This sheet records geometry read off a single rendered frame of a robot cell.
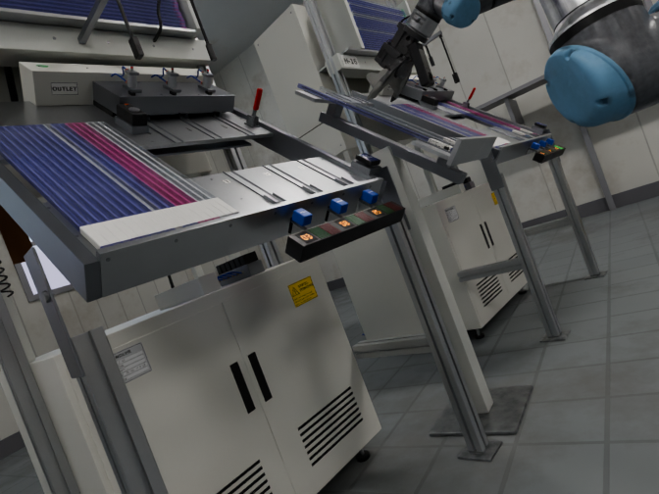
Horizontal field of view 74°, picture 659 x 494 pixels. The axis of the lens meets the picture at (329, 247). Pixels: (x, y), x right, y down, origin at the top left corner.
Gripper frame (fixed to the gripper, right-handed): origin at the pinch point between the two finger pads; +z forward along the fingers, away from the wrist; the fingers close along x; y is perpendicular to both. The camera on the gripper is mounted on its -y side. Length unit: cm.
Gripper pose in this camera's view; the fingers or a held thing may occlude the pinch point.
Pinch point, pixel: (380, 102)
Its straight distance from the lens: 132.9
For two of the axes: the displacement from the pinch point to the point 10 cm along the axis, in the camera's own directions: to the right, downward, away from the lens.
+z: -4.8, 7.0, 5.2
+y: -6.9, -6.7, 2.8
